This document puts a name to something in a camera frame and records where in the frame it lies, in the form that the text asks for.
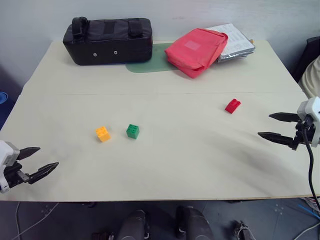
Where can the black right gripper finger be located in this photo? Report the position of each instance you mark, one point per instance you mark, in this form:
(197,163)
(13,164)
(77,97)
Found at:
(273,137)
(283,116)

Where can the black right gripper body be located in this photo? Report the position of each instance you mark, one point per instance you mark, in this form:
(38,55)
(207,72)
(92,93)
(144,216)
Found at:
(301,132)

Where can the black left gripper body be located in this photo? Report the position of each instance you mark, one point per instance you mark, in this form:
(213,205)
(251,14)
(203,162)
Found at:
(13,175)

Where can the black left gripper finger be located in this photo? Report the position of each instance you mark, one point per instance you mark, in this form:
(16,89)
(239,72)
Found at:
(42,171)
(28,151)

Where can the beige cushion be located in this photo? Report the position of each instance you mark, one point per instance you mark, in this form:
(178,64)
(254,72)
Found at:
(311,77)

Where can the red toy brick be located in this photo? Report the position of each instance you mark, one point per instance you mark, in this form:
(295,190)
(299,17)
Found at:
(233,106)

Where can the blue round object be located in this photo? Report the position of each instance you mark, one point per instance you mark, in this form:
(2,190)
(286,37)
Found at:
(3,100)

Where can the black chair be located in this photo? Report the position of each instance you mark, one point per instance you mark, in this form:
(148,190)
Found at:
(308,56)

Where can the orange toy brick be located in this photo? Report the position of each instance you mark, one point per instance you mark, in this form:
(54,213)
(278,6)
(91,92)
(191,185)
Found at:
(103,133)

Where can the silver foil bag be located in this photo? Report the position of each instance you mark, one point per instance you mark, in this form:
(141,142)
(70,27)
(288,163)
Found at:
(237,43)

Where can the green toy brick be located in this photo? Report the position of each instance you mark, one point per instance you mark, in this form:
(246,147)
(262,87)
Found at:
(132,131)

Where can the dark rounded robot leg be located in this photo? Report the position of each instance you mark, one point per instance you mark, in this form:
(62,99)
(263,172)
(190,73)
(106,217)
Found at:
(193,223)
(132,226)

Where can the red fabric pouch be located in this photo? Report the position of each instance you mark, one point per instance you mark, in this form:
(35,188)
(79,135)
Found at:
(197,51)

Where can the black padded bag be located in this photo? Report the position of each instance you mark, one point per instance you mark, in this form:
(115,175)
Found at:
(107,41)

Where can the green cutting mat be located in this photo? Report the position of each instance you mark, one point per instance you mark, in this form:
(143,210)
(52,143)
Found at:
(150,61)

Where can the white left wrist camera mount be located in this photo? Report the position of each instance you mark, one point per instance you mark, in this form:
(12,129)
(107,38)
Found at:
(5,160)

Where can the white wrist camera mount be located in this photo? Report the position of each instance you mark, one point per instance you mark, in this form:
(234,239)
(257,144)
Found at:
(5,160)
(311,111)

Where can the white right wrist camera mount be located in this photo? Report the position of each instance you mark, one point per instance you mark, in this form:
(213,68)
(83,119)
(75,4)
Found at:
(311,111)

